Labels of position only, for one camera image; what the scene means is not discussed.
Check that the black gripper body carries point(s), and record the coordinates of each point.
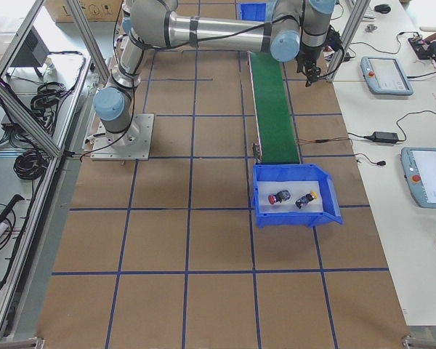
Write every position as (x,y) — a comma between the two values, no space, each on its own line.
(308,57)

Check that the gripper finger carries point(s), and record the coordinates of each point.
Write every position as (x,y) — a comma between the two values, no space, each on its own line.
(311,78)

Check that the yellow push button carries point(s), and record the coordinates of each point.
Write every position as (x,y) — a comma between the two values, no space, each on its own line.
(306,199)

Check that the red push button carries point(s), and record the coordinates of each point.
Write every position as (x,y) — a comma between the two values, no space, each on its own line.
(279,197)

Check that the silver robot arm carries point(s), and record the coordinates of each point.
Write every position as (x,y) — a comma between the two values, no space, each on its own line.
(291,30)

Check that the teach pendant far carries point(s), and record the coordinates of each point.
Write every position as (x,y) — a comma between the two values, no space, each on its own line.
(385,76)

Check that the teach pendant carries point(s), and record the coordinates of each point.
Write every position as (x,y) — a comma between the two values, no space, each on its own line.
(419,165)
(385,76)

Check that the blue bin left side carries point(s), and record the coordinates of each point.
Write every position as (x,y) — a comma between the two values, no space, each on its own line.
(252,11)

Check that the blue bin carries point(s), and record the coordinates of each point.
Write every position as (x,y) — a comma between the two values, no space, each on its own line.
(297,172)
(252,11)

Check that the green conveyor belt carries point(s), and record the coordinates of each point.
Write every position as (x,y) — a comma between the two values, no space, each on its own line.
(275,129)

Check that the black computer mouse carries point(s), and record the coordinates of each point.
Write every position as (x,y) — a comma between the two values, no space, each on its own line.
(382,8)

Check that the black power adapter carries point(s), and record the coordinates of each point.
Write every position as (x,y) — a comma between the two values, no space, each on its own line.
(385,137)

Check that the white foam pad right bin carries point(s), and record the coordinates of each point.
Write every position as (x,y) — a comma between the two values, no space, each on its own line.
(296,189)

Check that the blue bin right side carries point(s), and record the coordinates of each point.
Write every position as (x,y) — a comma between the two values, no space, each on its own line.
(297,172)

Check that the teach pendant near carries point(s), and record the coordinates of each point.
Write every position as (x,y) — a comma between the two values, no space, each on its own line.
(419,165)

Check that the grey control box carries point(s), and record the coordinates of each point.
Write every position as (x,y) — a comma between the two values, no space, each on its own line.
(32,53)

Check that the aluminium frame post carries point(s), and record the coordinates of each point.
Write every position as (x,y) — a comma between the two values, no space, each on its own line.
(347,36)

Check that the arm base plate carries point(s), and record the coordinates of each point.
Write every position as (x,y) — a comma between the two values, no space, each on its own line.
(135,144)

